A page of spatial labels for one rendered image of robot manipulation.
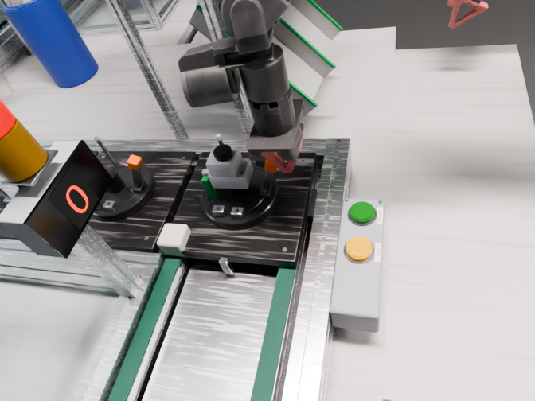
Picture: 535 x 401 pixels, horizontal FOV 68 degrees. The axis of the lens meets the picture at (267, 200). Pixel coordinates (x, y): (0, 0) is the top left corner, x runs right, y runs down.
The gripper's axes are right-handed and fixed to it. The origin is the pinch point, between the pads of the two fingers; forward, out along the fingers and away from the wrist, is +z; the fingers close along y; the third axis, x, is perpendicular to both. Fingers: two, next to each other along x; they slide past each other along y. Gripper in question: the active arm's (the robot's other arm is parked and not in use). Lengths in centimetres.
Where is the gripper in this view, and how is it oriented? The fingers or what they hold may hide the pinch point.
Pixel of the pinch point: (287, 168)
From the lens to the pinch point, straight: 61.9
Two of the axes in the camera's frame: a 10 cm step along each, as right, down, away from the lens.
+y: -2.0, 7.8, -5.9
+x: 9.6, 0.3, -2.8
